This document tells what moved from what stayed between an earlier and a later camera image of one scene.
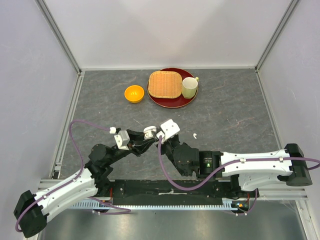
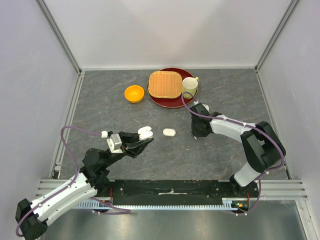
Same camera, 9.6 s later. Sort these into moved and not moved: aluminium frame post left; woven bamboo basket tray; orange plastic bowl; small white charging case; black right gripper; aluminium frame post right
Moved: small white charging case; black right gripper
Not moved: aluminium frame post right; woven bamboo basket tray; aluminium frame post left; orange plastic bowl
